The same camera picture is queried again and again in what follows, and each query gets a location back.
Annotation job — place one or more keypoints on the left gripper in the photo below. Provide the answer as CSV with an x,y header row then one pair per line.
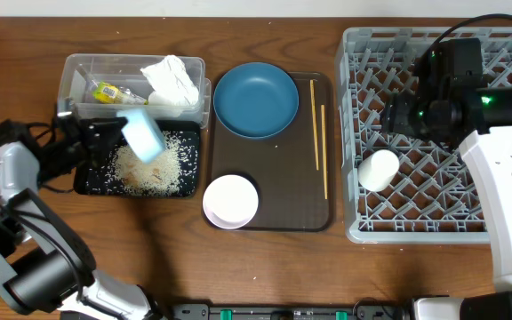
x,y
94,143

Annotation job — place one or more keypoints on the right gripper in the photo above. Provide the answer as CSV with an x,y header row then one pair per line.
x,y
396,116

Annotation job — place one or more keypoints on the yellow green snack wrapper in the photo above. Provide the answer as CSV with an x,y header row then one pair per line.
x,y
107,93

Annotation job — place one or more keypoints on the light blue bowl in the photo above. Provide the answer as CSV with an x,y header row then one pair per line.
x,y
142,134

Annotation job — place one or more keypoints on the white cup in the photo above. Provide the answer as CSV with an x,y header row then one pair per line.
x,y
377,171

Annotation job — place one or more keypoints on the white napkin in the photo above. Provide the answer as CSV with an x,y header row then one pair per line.
x,y
172,86

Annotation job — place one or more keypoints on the white shallow bowl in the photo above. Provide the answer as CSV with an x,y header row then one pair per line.
x,y
230,202

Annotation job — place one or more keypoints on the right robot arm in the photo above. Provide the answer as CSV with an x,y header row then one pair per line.
x,y
454,106

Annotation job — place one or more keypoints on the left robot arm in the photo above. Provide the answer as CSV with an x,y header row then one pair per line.
x,y
44,264

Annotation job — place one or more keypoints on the black food waste tray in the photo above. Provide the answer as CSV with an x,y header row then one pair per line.
x,y
185,178

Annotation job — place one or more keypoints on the clear plastic waste bin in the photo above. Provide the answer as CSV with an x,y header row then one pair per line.
x,y
84,72

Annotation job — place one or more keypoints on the grey dishwasher rack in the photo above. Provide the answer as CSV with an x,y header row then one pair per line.
x,y
432,198

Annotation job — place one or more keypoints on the spilled rice pile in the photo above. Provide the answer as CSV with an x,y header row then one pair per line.
x,y
149,169

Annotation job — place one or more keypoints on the right wooden chopstick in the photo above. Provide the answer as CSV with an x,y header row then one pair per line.
x,y
324,152

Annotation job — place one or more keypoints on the wooden chopstick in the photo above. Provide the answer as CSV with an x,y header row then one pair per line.
x,y
314,125
324,152

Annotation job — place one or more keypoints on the left wooden chopstick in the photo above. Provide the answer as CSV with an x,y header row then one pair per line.
x,y
314,125

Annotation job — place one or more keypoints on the dark brown serving tray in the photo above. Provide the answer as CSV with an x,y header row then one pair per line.
x,y
282,168

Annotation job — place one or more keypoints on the dark blue plate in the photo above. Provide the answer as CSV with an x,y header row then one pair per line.
x,y
256,100

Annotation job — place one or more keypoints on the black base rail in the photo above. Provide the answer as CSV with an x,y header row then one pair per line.
x,y
370,311

